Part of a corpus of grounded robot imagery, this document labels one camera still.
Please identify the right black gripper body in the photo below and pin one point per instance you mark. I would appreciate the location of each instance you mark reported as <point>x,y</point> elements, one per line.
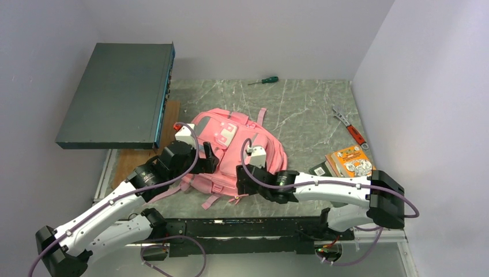
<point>243,188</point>

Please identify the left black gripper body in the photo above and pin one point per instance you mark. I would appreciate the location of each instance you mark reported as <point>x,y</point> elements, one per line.
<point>202,165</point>

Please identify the pink student backpack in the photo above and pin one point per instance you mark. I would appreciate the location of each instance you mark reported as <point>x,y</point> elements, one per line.
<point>226,131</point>

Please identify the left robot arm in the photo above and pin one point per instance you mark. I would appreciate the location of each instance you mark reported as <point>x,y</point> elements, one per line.
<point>69,249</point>

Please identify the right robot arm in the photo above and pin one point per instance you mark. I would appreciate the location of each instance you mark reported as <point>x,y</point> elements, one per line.
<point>376,198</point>

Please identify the wooden board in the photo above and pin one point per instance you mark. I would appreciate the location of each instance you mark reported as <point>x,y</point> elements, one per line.
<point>128,159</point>

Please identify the dark green book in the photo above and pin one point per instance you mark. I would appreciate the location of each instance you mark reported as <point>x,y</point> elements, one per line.
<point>321,170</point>

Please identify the dark grey flat box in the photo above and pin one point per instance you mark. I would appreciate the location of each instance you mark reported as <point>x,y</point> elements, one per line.
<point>121,98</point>

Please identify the orange comic book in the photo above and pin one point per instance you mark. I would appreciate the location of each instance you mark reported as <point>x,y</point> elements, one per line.
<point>352,162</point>

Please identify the red adjustable wrench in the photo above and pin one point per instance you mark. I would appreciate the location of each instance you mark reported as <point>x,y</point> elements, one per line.
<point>359,139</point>

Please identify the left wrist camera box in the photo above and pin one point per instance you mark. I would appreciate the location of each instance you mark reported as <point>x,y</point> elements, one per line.
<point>185,133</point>

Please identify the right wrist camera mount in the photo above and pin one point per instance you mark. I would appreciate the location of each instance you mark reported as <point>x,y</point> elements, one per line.
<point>256,156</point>

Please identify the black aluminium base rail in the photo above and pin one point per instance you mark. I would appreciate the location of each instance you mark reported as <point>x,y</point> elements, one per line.
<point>299,235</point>

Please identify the green handled screwdriver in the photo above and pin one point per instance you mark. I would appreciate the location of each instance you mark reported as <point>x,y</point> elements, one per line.
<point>268,80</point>

